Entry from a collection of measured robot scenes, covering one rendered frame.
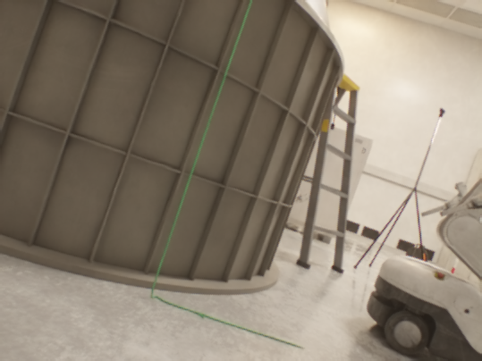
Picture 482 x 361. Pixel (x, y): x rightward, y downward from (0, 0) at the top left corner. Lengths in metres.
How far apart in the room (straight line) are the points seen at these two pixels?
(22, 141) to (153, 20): 0.57
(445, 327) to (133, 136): 1.37
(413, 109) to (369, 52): 1.67
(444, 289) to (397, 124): 8.22
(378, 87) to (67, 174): 9.00
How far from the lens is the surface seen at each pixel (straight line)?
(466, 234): 1.93
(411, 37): 10.45
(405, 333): 1.80
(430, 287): 1.76
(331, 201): 5.43
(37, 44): 1.44
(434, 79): 10.28
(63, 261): 1.35
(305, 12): 1.67
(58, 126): 1.38
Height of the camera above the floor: 0.46
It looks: 1 degrees down
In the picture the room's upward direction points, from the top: 20 degrees clockwise
